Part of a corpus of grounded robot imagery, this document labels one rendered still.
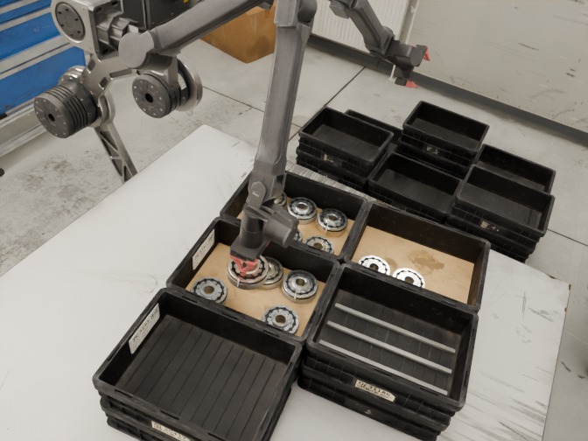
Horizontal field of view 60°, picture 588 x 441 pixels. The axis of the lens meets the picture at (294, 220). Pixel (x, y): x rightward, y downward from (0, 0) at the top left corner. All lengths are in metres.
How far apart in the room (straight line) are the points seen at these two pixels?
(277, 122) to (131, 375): 0.72
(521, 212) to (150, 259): 1.71
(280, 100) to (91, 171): 2.26
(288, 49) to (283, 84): 0.07
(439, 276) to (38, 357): 1.19
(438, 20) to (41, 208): 3.02
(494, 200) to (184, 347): 1.72
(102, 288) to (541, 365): 1.37
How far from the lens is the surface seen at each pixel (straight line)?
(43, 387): 1.55
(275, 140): 1.08
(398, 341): 1.48
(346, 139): 2.70
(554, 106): 4.31
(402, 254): 1.68
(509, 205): 2.64
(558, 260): 3.28
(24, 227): 2.97
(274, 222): 1.11
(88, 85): 2.07
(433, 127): 2.99
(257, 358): 1.37
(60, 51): 3.34
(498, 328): 1.80
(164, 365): 1.37
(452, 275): 1.69
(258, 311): 1.45
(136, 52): 1.24
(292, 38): 1.07
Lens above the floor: 2.02
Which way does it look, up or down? 44 degrees down
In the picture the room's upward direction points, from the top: 9 degrees clockwise
